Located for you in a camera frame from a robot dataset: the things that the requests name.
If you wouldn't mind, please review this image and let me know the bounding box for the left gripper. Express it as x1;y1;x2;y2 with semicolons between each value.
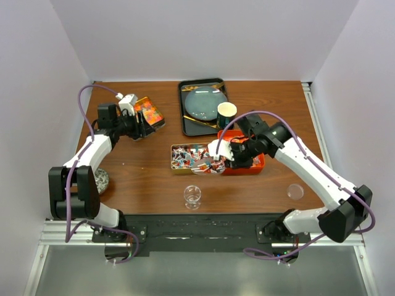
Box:
113;110;155;138

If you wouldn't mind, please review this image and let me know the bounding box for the orange tray of lollipops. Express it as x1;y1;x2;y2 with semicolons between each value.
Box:
222;129;265;176

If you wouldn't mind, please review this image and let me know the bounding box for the gold tin of gummy candies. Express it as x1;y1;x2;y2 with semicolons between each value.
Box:
134;96;165;138

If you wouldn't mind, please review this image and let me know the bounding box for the clear plastic scoop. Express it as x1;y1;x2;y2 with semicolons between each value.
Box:
191;157;226;175

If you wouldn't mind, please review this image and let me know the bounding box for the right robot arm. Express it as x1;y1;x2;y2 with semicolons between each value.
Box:
228;113;375;243

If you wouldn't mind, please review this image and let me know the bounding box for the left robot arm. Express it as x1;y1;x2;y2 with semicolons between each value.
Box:
48;104;147;242

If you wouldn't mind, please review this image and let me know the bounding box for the gold knife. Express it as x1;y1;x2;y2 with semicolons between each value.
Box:
183;115;217;129

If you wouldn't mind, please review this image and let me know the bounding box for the dark green mug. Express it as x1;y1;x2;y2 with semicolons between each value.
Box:
217;102;238;130

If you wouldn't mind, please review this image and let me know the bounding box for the black serving tray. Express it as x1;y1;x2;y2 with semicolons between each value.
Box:
178;78;229;136

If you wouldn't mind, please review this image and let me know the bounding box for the silver patterned bowl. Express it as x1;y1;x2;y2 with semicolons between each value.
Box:
94;168;109;195

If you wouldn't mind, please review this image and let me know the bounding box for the gold fork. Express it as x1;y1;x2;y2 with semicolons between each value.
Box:
181;81;225;92

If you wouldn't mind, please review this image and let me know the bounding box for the blue-grey ceramic plate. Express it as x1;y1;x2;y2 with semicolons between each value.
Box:
185;86;228;121

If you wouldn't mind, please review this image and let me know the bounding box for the clear round jar lid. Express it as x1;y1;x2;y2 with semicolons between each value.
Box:
286;184;304;200

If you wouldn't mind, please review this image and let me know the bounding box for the clear glass jar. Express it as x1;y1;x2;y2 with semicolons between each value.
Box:
183;185;202;210

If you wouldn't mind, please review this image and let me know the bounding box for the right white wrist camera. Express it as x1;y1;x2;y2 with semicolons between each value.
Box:
207;139;234;161

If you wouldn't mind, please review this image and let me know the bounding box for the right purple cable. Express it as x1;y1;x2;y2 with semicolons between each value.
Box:
214;110;377;263

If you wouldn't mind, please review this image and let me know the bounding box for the purple cable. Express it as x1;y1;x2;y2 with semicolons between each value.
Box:
65;84;139;265
214;110;377;263

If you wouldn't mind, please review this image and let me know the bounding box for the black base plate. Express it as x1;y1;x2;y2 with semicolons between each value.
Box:
54;211;345;258

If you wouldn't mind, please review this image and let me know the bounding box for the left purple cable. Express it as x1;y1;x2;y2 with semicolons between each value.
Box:
65;84;139;265

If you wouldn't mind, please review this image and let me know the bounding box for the aluminium frame rail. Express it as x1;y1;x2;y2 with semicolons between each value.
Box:
33;82;368;295

